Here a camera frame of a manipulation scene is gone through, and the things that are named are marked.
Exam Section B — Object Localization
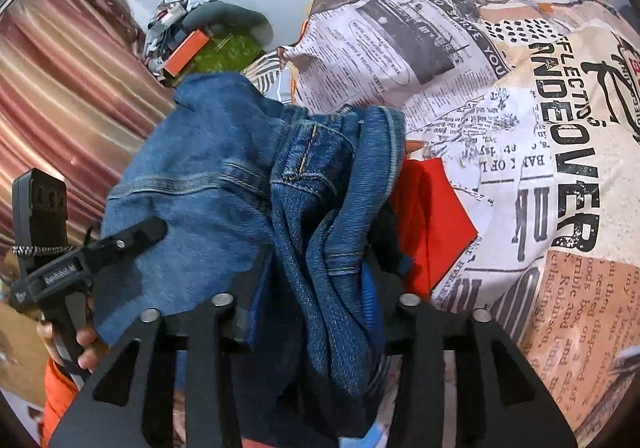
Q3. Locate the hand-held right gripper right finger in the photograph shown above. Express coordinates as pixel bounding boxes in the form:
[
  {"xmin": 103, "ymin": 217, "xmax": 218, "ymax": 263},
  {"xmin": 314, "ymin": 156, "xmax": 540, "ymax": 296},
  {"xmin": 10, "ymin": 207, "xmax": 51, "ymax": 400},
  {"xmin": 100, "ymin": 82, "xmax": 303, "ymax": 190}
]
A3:
[{"xmin": 362, "ymin": 255, "xmax": 581, "ymax": 448}]

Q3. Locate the red cloth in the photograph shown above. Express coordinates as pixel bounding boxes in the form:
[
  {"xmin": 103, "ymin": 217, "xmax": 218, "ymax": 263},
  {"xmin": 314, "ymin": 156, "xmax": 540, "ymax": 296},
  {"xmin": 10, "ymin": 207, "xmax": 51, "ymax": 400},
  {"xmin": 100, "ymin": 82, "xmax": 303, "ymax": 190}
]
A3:
[{"xmin": 389, "ymin": 158, "xmax": 479, "ymax": 299}]

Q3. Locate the beige striped cloth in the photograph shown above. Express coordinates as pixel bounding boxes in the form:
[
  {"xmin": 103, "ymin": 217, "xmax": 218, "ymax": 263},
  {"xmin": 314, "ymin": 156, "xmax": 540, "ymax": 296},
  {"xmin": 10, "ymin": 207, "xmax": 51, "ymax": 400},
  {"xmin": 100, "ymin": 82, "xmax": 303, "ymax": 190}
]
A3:
[{"xmin": 244, "ymin": 52, "xmax": 297, "ymax": 101}]

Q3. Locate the person's left hand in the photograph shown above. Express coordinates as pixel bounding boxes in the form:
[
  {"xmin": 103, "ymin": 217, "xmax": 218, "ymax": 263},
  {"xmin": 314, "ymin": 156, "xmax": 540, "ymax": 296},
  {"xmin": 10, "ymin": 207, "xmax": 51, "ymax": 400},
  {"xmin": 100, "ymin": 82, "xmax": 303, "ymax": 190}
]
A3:
[{"xmin": 39, "ymin": 320, "xmax": 110, "ymax": 374}]

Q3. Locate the person's left forearm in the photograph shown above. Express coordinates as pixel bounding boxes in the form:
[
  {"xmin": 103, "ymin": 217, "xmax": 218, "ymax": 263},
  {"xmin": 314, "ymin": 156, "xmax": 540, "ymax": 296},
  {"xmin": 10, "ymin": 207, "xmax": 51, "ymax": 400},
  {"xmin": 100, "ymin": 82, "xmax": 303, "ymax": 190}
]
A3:
[{"xmin": 39, "ymin": 357, "xmax": 88, "ymax": 448}]

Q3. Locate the blue denim jacket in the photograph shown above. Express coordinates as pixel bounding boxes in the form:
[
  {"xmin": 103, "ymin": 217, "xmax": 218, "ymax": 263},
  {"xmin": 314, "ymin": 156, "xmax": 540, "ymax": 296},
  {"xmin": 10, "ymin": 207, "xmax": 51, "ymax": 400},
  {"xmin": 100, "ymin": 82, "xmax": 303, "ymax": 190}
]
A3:
[{"xmin": 92, "ymin": 72, "xmax": 409, "ymax": 440}]

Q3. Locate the clutter pile with green bag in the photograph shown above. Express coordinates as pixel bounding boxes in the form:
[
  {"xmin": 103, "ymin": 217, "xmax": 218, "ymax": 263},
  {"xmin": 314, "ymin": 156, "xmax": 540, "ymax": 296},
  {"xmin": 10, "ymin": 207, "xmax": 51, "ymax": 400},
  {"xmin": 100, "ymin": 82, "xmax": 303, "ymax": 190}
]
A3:
[{"xmin": 144, "ymin": 0, "xmax": 219, "ymax": 59}]

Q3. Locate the striped reddish curtain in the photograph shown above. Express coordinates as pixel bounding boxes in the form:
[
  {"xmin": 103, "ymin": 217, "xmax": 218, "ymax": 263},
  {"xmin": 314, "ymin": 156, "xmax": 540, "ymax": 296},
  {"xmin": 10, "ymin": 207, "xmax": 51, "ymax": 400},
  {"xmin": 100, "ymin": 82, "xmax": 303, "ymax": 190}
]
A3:
[{"xmin": 0, "ymin": 0, "xmax": 177, "ymax": 253}]

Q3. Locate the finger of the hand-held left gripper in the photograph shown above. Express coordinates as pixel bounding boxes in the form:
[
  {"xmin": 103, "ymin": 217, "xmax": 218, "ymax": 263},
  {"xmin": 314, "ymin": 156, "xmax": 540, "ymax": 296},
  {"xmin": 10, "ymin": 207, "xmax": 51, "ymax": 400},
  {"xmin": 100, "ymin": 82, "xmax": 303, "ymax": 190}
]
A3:
[{"xmin": 82, "ymin": 216, "xmax": 169, "ymax": 275}]

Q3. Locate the green patterned cloth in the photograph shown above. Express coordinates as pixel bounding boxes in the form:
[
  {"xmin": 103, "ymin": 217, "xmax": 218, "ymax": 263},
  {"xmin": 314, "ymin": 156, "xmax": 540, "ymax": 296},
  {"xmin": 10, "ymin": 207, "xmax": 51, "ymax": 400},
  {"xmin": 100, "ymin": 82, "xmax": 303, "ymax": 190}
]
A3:
[{"xmin": 192, "ymin": 30, "xmax": 267, "ymax": 77}]

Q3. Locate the grey padded item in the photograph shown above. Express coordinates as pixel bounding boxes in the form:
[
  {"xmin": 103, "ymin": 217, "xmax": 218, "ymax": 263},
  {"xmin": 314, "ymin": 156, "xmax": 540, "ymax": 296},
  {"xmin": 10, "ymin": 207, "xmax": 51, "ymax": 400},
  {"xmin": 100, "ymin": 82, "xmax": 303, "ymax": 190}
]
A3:
[{"xmin": 181, "ymin": 1, "xmax": 274, "ymax": 47}]

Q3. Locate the printed newspaper-pattern blanket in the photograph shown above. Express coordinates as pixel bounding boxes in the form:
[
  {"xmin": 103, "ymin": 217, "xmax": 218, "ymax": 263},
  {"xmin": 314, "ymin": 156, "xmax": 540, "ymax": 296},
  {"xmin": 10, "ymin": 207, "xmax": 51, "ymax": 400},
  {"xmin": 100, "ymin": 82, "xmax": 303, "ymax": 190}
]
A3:
[{"xmin": 250, "ymin": 0, "xmax": 640, "ymax": 448}]

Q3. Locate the orange box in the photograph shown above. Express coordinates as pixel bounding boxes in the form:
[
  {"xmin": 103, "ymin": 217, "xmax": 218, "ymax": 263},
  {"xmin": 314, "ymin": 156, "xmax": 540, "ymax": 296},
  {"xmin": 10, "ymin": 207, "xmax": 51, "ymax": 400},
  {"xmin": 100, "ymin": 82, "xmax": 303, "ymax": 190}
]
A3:
[{"xmin": 161, "ymin": 30, "xmax": 212, "ymax": 79}]

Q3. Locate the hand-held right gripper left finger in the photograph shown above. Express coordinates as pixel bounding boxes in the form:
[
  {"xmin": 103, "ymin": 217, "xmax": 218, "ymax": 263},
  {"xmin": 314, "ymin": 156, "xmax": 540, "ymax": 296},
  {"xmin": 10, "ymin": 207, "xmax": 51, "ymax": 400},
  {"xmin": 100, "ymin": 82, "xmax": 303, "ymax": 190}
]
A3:
[{"xmin": 47, "ymin": 248, "xmax": 273, "ymax": 448}]

